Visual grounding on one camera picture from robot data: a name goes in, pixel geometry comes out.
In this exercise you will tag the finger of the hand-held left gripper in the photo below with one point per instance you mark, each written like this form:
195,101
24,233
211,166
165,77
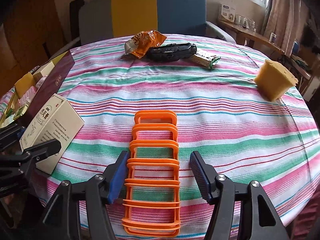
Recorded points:
10,136
45,148

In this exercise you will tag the striped pink green tablecloth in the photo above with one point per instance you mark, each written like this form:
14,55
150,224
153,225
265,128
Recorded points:
200,120

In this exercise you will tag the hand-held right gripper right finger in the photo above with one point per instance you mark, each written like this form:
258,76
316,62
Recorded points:
202,177

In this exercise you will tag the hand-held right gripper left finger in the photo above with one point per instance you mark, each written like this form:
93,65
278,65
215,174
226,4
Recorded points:
117,180

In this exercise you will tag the black electronic device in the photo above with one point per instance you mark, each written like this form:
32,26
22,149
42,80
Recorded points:
170,52

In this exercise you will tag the wooden side desk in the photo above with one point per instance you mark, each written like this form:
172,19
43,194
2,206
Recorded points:
255,36

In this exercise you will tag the grey yellow blue armchair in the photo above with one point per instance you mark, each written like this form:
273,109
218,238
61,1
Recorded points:
180,7

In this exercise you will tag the small white box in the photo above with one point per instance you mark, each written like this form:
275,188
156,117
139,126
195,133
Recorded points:
43,71

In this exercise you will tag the green yellow carton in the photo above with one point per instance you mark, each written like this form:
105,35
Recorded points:
17,112

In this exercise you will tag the orange plastic rack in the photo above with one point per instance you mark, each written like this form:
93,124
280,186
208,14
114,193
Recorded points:
155,127

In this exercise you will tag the beige patterned curtain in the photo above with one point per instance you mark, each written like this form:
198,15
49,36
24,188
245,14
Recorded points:
280,17

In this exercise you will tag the white printed carton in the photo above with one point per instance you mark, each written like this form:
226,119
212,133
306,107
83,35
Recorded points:
226,12

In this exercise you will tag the yellow sponge block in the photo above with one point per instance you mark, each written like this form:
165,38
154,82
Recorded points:
273,82

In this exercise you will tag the wooden wardrobe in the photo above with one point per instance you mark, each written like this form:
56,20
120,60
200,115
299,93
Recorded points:
25,30

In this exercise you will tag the tan cracker packet green ends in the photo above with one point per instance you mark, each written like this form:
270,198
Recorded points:
203,60

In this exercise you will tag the row of white cups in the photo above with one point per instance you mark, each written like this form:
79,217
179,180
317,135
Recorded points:
243,22

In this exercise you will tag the large white cardboard box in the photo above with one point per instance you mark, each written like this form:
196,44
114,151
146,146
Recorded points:
55,125

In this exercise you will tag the gold-lined maroon tin box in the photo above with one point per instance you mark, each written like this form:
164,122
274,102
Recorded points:
50,85

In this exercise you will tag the orange snack packet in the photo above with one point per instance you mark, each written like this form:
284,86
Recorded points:
143,42

